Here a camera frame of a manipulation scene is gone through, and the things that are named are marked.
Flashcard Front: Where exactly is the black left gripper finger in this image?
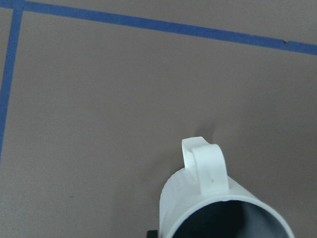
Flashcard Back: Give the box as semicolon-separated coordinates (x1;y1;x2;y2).
146;230;159;238

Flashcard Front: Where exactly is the white cup with handle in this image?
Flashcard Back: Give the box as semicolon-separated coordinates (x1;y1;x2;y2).
158;136;294;238

